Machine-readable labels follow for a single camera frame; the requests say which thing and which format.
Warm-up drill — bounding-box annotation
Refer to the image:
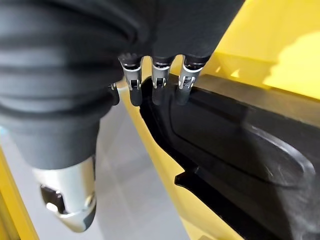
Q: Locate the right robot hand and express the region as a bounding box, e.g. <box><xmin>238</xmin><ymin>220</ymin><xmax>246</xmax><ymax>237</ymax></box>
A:
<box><xmin>0</xmin><ymin>0</ymin><xmax>246</xmax><ymax>234</ymax></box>

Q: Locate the black sole-shaped part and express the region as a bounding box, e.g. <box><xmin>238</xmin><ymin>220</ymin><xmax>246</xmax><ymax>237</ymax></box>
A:
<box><xmin>138</xmin><ymin>74</ymin><xmax>320</xmax><ymax>240</ymax></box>

